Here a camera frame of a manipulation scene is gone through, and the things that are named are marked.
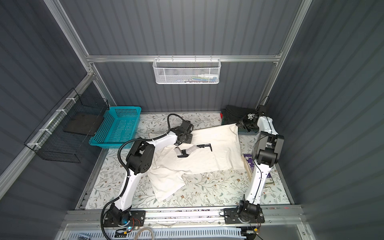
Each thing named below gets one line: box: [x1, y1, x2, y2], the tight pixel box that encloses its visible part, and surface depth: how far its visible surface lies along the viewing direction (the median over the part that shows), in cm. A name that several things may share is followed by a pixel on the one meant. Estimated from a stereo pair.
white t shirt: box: [148, 123, 245, 202], surface depth 96 cm
